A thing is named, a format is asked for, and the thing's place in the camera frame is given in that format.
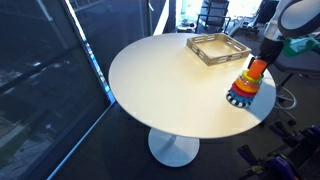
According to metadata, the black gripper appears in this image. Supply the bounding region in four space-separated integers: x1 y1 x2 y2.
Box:
247 36 285 70

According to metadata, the black padded stool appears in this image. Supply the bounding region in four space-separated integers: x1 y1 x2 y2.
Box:
272 49 320 127

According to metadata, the wooden slotted tray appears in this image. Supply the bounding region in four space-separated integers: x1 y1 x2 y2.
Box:
185 32 252 67

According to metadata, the black office chair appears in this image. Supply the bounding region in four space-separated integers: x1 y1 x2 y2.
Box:
195 0 232 34

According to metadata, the black clamp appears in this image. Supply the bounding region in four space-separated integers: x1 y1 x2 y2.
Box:
269 121 301 148

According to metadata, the orange post with striped base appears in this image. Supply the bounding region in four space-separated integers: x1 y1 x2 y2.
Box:
225 58 269 109

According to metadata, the clear toy ring with beads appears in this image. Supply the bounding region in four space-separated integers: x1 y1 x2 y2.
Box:
238 75 264 88

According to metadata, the orange toy ring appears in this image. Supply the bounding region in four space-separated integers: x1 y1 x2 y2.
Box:
234 77 262 94

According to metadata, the red toy ring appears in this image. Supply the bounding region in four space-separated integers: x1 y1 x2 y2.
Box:
231 83 258 99

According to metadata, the blue toy ring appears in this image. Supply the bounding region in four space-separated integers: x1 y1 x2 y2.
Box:
228 89 255 105

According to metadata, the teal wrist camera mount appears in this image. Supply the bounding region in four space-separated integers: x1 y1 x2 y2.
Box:
282 35 320 58

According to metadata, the blue-handled clamp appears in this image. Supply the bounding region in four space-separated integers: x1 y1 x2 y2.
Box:
266 154 298 180
237 144 265 180

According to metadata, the white table pedestal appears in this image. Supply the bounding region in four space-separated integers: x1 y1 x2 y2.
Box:
147 128 201 168

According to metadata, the light window frame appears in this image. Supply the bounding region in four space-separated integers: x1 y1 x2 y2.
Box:
46 0 117 180

